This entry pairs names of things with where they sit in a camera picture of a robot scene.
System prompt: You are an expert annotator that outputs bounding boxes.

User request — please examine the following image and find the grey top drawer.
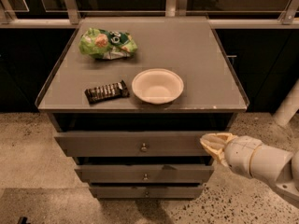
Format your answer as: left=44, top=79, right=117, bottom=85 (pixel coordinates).
left=53, top=130, right=232, bottom=158

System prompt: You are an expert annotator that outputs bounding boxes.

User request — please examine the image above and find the grey drawer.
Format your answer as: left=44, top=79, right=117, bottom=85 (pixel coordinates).
left=75, top=164, right=213, bottom=184
left=53, top=130, right=232, bottom=158
left=90, top=185, right=204, bottom=199

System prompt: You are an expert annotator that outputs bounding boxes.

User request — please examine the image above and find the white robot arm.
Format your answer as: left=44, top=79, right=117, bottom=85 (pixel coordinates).
left=200, top=133, right=299, bottom=207

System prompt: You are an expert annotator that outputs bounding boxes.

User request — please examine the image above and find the grey bottom drawer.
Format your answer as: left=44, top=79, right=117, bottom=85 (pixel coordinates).
left=90, top=185, right=204, bottom=199

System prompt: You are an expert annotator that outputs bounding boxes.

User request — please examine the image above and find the grey drawer cabinet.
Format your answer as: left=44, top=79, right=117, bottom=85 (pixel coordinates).
left=36, top=21, right=249, bottom=188

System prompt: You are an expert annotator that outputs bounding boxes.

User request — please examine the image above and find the grey middle drawer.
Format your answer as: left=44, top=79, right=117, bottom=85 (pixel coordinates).
left=75, top=164, right=213, bottom=184

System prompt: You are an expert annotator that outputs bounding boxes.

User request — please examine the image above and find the round metal top knob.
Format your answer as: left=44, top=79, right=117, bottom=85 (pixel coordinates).
left=140, top=143, right=148, bottom=152

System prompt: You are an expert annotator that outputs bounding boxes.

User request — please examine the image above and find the white paper bowl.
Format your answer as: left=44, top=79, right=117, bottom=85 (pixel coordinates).
left=132, top=68, right=184, bottom=105

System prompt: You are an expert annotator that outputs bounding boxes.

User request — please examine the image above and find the dark chocolate bar wrapper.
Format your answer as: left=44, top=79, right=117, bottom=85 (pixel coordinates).
left=84, top=80, right=130, bottom=105

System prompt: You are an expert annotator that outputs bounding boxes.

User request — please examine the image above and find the green chip bag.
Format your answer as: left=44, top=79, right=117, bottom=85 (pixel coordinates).
left=78, top=28, right=137, bottom=60

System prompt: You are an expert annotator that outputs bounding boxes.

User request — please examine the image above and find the white cylindrical post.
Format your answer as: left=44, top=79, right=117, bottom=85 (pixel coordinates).
left=274, top=79, right=299, bottom=126

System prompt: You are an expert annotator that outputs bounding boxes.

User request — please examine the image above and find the metal railing frame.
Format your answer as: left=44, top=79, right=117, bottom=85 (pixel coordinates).
left=0, top=0, right=299, bottom=29

